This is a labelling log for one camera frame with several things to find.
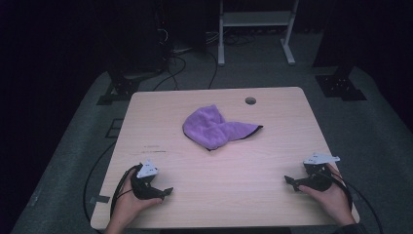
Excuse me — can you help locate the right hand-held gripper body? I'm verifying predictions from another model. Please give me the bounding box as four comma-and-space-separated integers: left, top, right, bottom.
302, 152, 341, 193

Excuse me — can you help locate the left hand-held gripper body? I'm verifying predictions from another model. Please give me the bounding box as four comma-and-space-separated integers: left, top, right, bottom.
131, 159, 165, 201

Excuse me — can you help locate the purple microfibre cloth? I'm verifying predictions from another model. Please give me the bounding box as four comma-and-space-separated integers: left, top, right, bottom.
181, 103, 264, 151

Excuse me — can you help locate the person's left hand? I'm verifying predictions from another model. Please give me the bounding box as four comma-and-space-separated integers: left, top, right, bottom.
110, 169, 164, 228

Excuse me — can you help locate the person's right hand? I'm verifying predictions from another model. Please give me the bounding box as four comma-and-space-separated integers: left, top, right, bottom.
297, 163, 355, 226

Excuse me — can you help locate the grey tape strip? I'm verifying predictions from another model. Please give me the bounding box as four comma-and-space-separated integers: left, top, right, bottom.
89, 194, 111, 205

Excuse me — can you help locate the black stand base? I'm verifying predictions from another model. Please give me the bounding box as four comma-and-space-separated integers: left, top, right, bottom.
313, 62, 368, 102
96, 66, 164, 106

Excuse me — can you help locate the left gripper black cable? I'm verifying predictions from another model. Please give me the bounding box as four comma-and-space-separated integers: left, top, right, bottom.
109, 164, 144, 218

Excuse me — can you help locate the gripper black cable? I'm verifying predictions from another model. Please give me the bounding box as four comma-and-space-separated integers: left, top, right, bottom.
109, 164, 144, 218
324, 169, 386, 234

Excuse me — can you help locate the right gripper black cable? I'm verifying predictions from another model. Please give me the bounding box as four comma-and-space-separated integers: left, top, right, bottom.
324, 169, 386, 234

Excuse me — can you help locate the black floor cable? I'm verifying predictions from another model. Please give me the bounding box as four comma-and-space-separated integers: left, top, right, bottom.
82, 140, 117, 233
152, 53, 188, 92

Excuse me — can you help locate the white metal stand frame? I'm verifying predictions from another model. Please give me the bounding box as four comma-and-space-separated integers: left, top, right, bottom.
217, 0, 300, 67

